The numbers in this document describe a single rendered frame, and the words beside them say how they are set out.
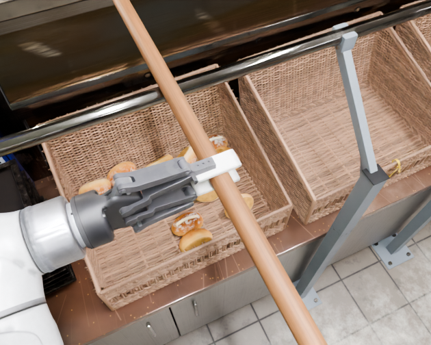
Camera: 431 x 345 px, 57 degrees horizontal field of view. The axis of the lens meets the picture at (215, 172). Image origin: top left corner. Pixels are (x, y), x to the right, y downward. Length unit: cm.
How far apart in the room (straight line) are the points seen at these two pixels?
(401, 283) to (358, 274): 18
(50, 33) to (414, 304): 166
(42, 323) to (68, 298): 66
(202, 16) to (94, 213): 74
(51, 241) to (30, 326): 10
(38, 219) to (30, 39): 61
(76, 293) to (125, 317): 16
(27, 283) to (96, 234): 10
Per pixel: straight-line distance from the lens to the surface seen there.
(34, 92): 112
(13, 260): 54
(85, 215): 53
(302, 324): 50
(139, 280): 102
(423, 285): 197
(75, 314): 119
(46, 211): 54
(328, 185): 132
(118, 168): 126
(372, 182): 92
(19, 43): 108
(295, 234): 123
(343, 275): 185
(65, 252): 54
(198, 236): 112
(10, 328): 54
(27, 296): 55
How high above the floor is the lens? 168
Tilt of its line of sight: 57 degrees down
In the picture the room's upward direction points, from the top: straight up
